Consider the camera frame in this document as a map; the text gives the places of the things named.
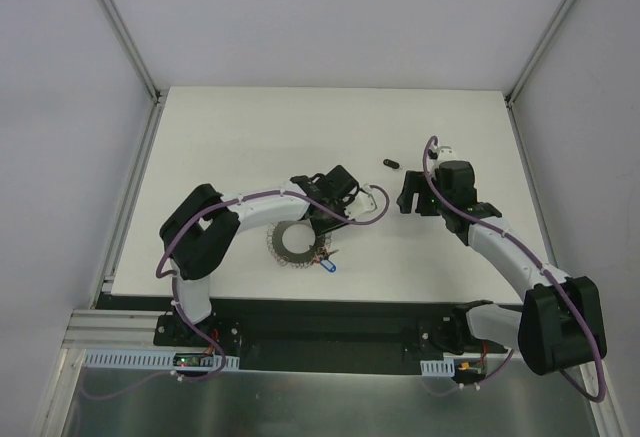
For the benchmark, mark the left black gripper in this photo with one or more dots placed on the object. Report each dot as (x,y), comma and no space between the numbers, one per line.
(324,222)

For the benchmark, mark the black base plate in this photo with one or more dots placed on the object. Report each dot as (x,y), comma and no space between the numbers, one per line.
(379,338)

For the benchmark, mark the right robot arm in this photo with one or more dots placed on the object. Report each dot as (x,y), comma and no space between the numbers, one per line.
(559,325)

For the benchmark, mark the right aluminium frame post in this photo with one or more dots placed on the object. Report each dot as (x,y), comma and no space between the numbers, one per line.
(541,47)

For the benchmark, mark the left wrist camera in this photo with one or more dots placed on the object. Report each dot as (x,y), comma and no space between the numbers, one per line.
(362,205)

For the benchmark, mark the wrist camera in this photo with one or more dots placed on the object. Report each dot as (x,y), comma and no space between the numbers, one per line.
(362,205)
(440,154)

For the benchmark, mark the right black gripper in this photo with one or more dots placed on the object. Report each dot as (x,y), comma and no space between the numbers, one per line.
(417,195)

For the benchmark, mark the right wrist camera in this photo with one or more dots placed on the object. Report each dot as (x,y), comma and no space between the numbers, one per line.
(440,154)

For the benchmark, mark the blue key tag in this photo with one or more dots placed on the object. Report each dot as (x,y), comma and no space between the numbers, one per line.
(327,264)

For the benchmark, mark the left aluminium frame post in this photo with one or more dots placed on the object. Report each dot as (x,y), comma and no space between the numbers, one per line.
(130,49)

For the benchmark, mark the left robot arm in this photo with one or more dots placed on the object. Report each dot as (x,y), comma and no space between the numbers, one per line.
(198,234)

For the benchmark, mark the aluminium frame post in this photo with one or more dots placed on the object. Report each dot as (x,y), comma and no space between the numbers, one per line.
(130,49)
(541,47)

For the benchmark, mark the cable duct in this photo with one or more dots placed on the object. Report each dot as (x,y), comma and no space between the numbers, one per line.
(157,360)
(444,368)

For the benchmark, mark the right cable duct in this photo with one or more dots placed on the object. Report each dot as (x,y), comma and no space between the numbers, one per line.
(444,368)

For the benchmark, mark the left cable duct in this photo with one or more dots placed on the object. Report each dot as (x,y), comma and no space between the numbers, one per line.
(157,360)

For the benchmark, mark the far black key fob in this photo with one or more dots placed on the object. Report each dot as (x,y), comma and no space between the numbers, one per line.
(392,164)

